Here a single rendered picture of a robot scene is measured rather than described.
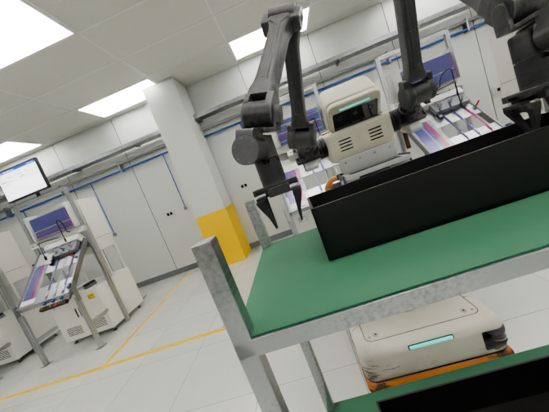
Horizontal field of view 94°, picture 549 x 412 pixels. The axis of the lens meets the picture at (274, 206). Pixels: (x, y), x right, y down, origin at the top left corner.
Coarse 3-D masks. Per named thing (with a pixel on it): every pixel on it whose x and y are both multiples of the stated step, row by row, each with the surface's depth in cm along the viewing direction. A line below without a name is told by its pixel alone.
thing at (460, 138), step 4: (492, 124) 242; (496, 124) 241; (476, 128) 244; (480, 128) 243; (484, 128) 242; (488, 128) 241; (496, 128) 238; (468, 132) 245; (472, 132) 243; (476, 132) 242; (484, 132) 239; (456, 136) 247; (460, 136) 245; (464, 136) 244; (468, 136) 243; (472, 136) 241; (476, 136) 240; (452, 140) 245; (456, 140) 244; (460, 140) 243; (464, 140) 241; (428, 148) 248; (432, 152) 244
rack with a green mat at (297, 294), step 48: (288, 240) 75; (432, 240) 44; (480, 240) 38; (528, 240) 34; (288, 288) 46; (336, 288) 40; (384, 288) 36; (432, 288) 33; (480, 288) 33; (240, 336) 36; (288, 336) 35; (432, 384) 81
